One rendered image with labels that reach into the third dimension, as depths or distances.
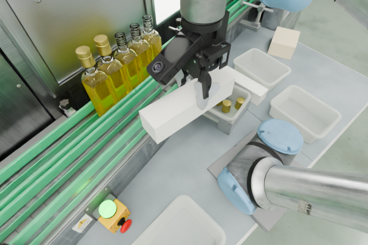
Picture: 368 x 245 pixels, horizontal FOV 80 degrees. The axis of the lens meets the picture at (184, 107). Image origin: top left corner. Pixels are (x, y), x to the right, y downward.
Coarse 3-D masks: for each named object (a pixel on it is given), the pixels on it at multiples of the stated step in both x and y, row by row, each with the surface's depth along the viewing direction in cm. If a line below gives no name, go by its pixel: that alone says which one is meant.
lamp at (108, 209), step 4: (108, 200) 61; (104, 204) 60; (108, 204) 60; (112, 204) 60; (100, 208) 59; (104, 208) 59; (108, 208) 59; (112, 208) 59; (116, 208) 61; (100, 212) 59; (104, 212) 59; (108, 212) 59; (112, 212) 59; (104, 216) 59; (108, 216) 59; (112, 216) 60
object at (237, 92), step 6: (234, 90) 91; (240, 90) 89; (228, 96) 95; (234, 96) 93; (240, 96) 91; (246, 96) 88; (234, 102) 94; (246, 102) 84; (210, 108) 82; (216, 108) 92; (234, 108) 92; (240, 108) 82; (216, 114) 81; (222, 114) 81; (228, 114) 90; (234, 114) 90; (228, 120) 80
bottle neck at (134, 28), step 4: (132, 24) 64; (136, 24) 64; (132, 28) 62; (136, 28) 63; (132, 32) 64; (136, 32) 63; (140, 32) 65; (132, 36) 65; (136, 36) 64; (140, 36) 65; (136, 40) 66; (140, 40) 66
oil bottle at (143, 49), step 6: (132, 42) 67; (144, 42) 67; (132, 48) 67; (138, 48) 66; (144, 48) 67; (150, 48) 70; (138, 54) 67; (144, 54) 68; (150, 54) 71; (144, 60) 70; (150, 60) 73; (144, 66) 71; (144, 72) 73; (144, 78) 75
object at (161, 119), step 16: (192, 80) 54; (224, 80) 53; (176, 96) 50; (192, 96) 50; (224, 96) 57; (144, 112) 47; (160, 112) 47; (176, 112) 47; (192, 112) 51; (144, 128) 52; (160, 128) 46; (176, 128) 50
